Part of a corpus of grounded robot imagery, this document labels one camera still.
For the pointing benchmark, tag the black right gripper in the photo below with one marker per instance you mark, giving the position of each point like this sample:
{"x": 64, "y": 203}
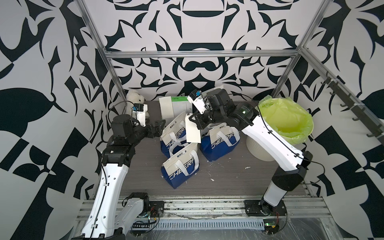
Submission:
{"x": 197, "y": 117}

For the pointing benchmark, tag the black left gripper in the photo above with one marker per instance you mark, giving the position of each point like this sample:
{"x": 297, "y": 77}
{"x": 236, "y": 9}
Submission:
{"x": 157, "y": 130}

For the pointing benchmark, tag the white receipt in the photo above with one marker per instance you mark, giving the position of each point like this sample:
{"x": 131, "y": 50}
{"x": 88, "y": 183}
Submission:
{"x": 193, "y": 134}

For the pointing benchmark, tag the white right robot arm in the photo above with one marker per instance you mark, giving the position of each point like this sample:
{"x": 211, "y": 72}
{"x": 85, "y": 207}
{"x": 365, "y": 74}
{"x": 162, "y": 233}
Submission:
{"x": 217, "y": 107}

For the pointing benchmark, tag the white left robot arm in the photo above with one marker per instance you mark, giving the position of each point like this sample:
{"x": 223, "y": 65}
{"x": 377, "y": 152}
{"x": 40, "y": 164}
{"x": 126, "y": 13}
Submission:
{"x": 103, "y": 222}

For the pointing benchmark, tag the green white left takeout bag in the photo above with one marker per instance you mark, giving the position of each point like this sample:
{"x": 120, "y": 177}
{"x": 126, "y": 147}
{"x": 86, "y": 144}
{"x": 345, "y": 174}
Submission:
{"x": 171, "y": 107}

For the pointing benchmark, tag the blue white front takeout bag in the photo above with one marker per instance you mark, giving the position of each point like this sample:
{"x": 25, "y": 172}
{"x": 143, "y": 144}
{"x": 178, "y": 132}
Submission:
{"x": 181, "y": 166}

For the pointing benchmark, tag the white plush bear toy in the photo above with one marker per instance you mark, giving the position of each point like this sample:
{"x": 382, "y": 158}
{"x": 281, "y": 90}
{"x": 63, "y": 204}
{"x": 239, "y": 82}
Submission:
{"x": 133, "y": 97}

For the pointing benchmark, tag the cream ribbed trash bin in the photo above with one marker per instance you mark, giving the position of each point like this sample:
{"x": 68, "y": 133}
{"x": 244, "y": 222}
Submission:
{"x": 257, "y": 151}

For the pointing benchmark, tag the green plastic bin liner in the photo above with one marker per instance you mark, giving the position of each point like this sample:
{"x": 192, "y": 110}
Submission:
{"x": 287, "y": 118}

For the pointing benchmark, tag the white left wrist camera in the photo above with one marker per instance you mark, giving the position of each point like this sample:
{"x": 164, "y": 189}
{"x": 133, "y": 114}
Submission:
{"x": 140, "y": 111}

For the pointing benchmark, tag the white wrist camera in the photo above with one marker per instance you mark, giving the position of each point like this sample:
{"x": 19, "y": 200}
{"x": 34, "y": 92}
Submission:
{"x": 196, "y": 98}
{"x": 140, "y": 111}

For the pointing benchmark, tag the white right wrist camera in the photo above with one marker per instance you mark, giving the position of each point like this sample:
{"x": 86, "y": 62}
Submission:
{"x": 196, "y": 98}

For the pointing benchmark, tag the grey wall hook rail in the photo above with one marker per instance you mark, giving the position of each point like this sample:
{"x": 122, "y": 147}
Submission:
{"x": 351, "y": 102}

